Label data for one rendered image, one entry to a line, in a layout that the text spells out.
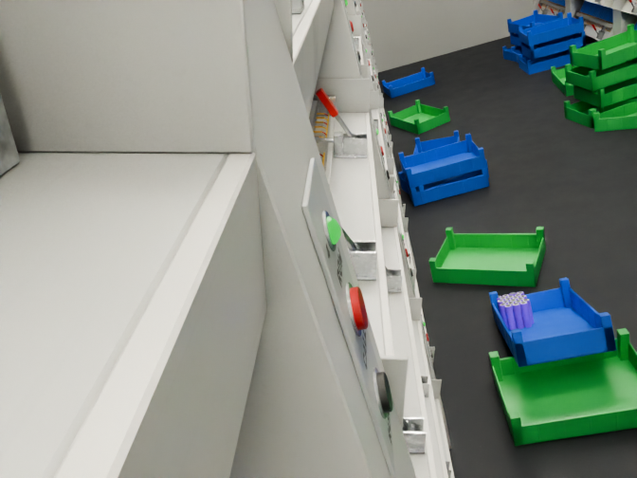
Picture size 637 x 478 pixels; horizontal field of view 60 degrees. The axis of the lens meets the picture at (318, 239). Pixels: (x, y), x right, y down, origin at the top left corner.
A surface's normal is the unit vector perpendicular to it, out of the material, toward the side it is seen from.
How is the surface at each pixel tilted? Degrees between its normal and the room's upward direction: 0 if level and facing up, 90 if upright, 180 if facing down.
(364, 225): 15
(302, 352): 90
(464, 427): 0
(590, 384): 0
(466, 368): 0
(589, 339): 71
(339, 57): 90
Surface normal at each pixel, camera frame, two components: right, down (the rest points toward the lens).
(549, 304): -0.14, 0.19
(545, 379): -0.28, -0.84
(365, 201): -0.01, -0.88
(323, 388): -0.05, 0.48
